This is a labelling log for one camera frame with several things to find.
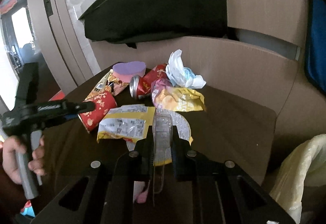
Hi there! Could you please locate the brown cardboard panel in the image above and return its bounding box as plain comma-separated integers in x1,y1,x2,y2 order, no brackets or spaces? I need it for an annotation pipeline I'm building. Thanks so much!
90,0,310,184

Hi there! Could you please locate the black cloth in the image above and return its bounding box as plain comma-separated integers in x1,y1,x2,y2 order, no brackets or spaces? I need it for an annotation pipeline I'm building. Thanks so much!
83,0,228,48

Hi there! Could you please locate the person's left hand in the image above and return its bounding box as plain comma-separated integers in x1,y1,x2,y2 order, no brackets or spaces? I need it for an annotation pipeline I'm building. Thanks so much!
2,136,46,185

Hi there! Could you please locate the purple pink sponge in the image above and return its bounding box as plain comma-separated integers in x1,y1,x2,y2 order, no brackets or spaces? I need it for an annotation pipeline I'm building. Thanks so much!
112,61,146,83

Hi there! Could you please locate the red paper cup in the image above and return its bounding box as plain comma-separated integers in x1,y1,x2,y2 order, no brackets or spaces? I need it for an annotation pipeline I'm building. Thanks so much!
78,91,117,133

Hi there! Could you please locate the brown snack packet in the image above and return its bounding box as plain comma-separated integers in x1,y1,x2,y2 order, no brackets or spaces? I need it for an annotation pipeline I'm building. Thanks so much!
85,69,129,101

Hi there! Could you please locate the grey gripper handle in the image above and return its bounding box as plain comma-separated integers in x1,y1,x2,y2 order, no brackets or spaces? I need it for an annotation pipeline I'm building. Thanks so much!
15,130,42,200

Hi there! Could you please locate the red drink can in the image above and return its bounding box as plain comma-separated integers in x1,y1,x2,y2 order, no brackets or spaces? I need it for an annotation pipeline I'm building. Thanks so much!
129,63,167,99

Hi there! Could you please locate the yellow white snack wrapper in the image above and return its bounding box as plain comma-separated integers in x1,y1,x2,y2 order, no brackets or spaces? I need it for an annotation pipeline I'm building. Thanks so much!
97,104,156,143

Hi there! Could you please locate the white tissue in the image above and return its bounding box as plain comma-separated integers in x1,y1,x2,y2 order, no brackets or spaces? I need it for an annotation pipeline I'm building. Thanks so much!
166,49,206,89

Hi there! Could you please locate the white-lined trash bin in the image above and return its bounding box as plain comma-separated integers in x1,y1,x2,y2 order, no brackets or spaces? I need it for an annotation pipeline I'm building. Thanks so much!
270,134,325,223

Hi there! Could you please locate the blue cloth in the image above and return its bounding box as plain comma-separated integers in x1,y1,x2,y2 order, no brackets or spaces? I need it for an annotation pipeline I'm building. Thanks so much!
304,0,325,95

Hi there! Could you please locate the yellow snack bag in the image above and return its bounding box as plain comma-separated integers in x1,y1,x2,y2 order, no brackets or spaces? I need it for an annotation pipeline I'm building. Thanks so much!
151,78,206,112

